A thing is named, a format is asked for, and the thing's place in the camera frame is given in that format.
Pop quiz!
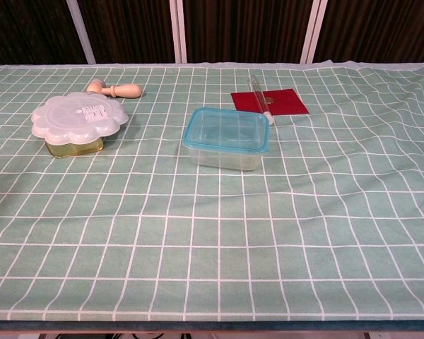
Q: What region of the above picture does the blue container lid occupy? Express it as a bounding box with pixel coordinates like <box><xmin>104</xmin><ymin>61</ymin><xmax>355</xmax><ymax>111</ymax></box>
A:
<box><xmin>182</xmin><ymin>107</ymin><xmax>271</xmax><ymax>155</ymax></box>

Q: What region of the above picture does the wooden massage hammer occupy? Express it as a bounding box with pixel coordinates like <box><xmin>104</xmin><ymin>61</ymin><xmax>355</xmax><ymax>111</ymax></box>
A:
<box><xmin>86</xmin><ymin>78</ymin><xmax>143</xmax><ymax>99</ymax></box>

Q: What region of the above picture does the dark brown curtain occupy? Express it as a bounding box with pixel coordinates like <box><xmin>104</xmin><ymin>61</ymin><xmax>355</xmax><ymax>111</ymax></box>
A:
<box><xmin>0</xmin><ymin>0</ymin><xmax>424</xmax><ymax>68</ymax></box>

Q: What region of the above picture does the yellow transparent container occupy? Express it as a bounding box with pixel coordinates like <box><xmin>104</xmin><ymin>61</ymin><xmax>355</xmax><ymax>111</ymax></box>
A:
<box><xmin>45</xmin><ymin>137</ymin><xmax>105</xmax><ymax>160</ymax></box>

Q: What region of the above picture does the clear plastic container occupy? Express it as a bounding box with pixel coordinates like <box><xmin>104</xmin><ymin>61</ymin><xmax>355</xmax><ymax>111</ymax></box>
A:
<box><xmin>183</xmin><ymin>141</ymin><xmax>266</xmax><ymax>173</ymax></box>

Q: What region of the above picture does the glass tube with white stopper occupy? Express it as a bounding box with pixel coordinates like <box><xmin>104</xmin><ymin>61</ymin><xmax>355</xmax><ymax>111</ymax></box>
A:
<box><xmin>247</xmin><ymin>73</ymin><xmax>275</xmax><ymax>127</ymax></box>

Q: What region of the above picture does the red square card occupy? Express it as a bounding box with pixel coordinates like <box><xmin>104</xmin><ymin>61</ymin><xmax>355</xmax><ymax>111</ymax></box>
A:
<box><xmin>231</xmin><ymin>88</ymin><xmax>310</xmax><ymax>120</ymax></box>

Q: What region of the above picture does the white frame post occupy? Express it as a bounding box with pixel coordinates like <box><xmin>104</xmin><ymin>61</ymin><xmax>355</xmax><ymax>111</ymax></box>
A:
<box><xmin>66</xmin><ymin>0</ymin><xmax>95</xmax><ymax>65</ymax></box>
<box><xmin>169</xmin><ymin>0</ymin><xmax>188</xmax><ymax>64</ymax></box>
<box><xmin>300</xmin><ymin>0</ymin><xmax>329</xmax><ymax>64</ymax></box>

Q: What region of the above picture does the green checkered tablecloth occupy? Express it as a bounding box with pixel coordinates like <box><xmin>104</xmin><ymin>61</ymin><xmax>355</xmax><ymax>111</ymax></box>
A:
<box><xmin>0</xmin><ymin>60</ymin><xmax>424</xmax><ymax>323</ymax></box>

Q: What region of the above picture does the white flower-shaped lid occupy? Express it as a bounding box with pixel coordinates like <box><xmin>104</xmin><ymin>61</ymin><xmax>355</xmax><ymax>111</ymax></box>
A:
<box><xmin>30</xmin><ymin>90</ymin><xmax>129</xmax><ymax>145</ymax></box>

